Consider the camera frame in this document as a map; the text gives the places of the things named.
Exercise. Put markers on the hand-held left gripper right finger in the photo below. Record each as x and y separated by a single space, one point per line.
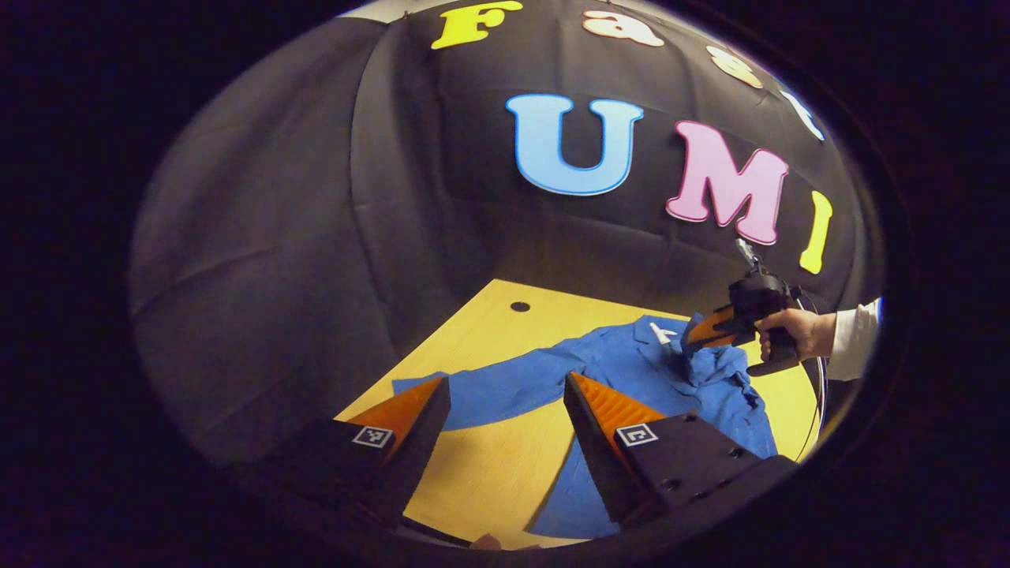
600 457

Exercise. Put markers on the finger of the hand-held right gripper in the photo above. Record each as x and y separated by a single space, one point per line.
710 325

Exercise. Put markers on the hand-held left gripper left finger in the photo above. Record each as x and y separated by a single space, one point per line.
418 457

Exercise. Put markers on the blue button shirt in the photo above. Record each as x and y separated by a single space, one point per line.
623 363

